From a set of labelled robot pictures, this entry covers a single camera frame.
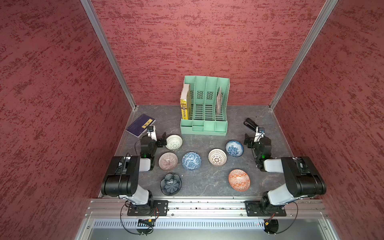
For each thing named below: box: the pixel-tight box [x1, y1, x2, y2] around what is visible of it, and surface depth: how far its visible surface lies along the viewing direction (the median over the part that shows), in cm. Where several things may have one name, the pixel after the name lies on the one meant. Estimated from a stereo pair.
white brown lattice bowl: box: [208, 148, 227, 167], surface depth 91 cm
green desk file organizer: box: [180, 75, 231, 136], surface depth 109 cm
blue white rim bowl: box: [225, 139, 245, 158], surface depth 96 cm
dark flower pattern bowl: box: [160, 173, 182, 196], surface depth 81 cm
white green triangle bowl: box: [165, 134, 184, 151], surface depth 99 cm
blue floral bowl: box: [181, 151, 202, 171], surface depth 90 cm
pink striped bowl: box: [158, 151, 178, 172], surface depth 89 cm
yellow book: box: [180, 83, 192, 120], surface depth 95 cm
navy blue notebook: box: [125, 113, 156, 138], surface depth 109 cm
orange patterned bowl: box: [228, 169, 251, 192], surface depth 83 cm
